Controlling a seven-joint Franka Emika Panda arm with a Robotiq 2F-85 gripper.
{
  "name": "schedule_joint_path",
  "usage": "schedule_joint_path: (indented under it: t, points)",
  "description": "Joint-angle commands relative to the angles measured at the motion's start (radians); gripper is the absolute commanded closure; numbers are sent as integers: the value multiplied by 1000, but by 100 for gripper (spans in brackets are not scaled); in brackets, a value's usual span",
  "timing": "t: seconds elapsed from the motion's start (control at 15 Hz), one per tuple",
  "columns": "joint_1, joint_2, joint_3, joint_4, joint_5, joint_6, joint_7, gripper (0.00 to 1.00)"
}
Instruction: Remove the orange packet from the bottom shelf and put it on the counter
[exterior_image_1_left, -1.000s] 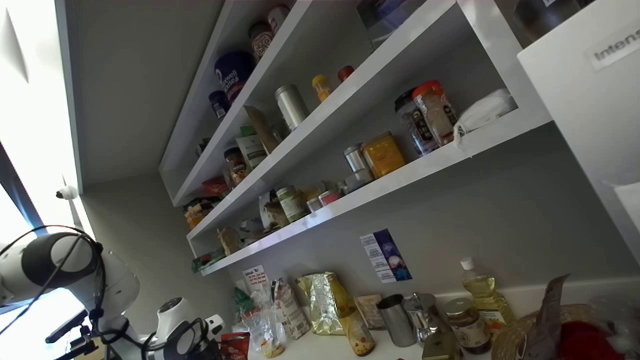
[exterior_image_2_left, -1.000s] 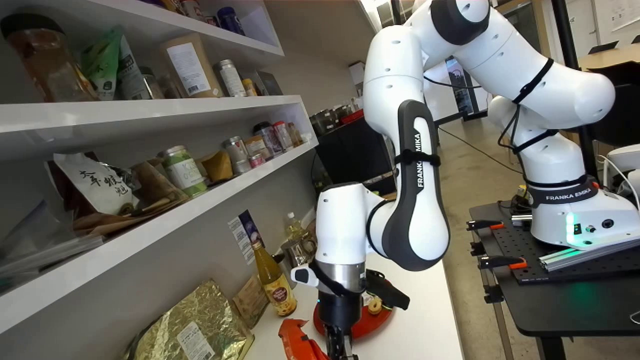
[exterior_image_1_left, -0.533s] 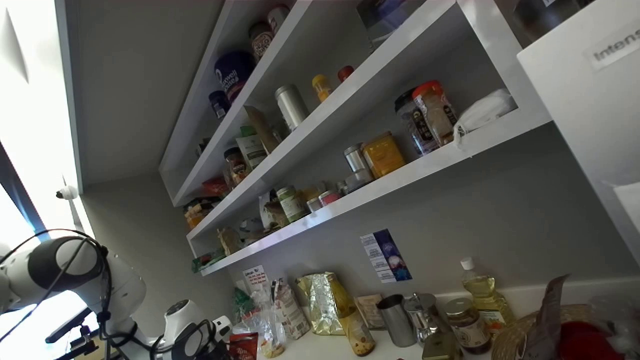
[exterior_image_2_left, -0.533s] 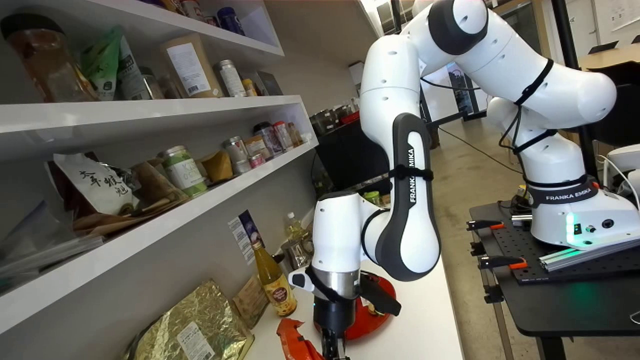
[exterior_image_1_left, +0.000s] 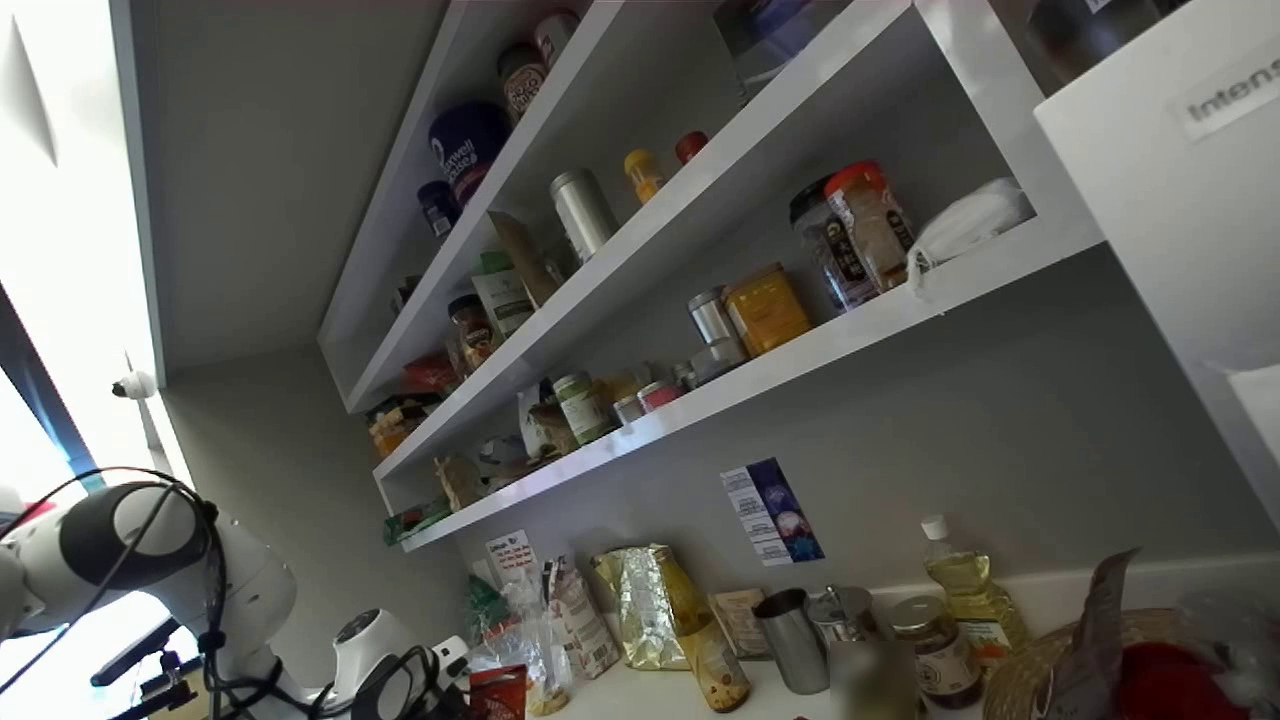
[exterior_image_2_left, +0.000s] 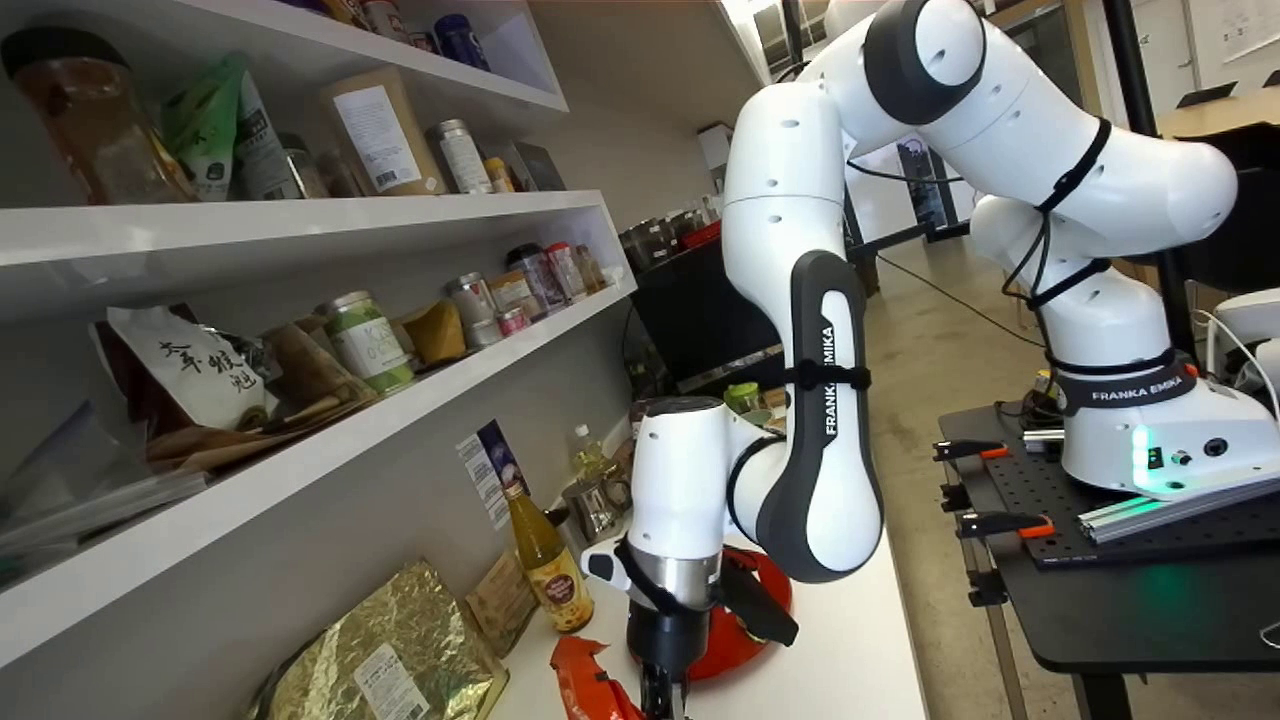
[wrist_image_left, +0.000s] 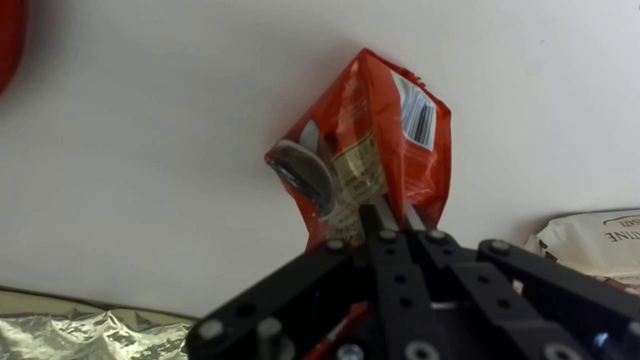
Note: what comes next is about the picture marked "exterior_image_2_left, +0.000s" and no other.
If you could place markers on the yellow oil bottle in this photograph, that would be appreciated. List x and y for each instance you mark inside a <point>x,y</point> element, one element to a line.
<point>548,575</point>

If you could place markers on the green packet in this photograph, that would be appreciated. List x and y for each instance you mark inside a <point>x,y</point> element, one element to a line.
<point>205,125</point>

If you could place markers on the white device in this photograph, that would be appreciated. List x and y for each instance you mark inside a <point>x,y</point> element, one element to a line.
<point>1250,330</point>

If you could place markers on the grey white packet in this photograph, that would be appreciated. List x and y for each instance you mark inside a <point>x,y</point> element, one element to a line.
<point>262,140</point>

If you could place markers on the small silver tin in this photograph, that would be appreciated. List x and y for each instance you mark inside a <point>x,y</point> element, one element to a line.
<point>484,334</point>

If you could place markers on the dark blue can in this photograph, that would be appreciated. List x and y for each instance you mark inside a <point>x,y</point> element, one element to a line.
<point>460,42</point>

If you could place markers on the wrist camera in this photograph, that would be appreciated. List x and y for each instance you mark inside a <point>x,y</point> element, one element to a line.
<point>757,603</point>

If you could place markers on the black pole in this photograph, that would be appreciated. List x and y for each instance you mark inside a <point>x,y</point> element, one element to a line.
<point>1140,150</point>

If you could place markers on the red orange foil packet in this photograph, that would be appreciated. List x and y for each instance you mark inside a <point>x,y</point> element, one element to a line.
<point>585,685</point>

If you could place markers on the large amber jar black lid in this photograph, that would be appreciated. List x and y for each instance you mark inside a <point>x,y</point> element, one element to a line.
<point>90,120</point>

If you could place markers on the brown paper bag white label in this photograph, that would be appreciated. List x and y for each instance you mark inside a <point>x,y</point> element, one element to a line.
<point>380,135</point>

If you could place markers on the metal pitcher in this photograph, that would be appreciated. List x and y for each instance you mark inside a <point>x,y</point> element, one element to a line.
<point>595,510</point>

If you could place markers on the green jar silver lid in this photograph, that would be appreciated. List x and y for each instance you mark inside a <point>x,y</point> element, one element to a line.
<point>368,342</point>

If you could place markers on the black appliance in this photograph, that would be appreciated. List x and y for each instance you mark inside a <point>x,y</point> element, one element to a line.
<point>700,320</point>

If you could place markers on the blue white carton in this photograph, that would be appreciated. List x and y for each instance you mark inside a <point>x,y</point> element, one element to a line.
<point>490,470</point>

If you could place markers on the dark jar black lid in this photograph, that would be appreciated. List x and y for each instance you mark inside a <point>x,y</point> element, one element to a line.
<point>535,278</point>

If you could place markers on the brown packet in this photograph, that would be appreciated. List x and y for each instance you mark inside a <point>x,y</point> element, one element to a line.
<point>502,605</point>

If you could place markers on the dark glass jar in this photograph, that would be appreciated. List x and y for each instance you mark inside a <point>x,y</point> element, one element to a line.
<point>303,168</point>

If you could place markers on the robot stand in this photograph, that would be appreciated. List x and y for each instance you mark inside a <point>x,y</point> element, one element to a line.
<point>1150,610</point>

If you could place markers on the small pink jar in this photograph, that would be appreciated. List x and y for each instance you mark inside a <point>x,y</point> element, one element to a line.
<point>513,321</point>

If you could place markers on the gold foil packet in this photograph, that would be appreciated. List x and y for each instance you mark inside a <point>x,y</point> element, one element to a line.
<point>390,650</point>

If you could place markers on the wooden table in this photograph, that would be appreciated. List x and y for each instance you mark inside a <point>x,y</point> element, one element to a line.
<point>1220,112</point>

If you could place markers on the jar with white label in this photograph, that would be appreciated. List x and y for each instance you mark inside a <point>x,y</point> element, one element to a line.
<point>385,18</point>

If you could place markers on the clear plastic bags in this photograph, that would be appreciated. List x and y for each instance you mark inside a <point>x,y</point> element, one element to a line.
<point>90,500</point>

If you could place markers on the small amber bottle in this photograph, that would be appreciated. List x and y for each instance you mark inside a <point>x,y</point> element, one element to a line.
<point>589,268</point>

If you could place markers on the small yellow jar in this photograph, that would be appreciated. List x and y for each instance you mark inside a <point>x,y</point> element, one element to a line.
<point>498,176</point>

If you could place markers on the silver tin white label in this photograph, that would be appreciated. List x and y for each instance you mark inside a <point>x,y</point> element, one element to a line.
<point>460,158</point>

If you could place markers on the white packet black characters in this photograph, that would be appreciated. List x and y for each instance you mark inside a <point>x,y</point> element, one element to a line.
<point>200,365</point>

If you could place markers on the row of dark jars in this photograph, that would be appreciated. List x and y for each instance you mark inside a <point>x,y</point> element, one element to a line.
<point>660,238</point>

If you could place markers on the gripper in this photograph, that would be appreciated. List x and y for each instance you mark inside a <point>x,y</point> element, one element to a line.
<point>668,635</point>

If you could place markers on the dark box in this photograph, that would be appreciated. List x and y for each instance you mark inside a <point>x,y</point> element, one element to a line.
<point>538,168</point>

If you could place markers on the glass jar silver lid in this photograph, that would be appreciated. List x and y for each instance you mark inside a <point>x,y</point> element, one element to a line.
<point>470,298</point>

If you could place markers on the crumpled brown paper bags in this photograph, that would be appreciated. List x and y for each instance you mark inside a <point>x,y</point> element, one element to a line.
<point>300,390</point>

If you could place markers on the beige box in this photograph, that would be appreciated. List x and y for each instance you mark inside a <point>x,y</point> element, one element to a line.
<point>515,292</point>

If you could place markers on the jar with red lid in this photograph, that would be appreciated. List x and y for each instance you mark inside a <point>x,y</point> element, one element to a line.
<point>566,272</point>

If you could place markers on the white wall shelf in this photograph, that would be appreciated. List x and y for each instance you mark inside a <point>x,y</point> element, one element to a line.
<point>300,235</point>

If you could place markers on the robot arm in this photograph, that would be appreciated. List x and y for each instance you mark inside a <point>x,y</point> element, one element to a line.
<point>800,200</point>

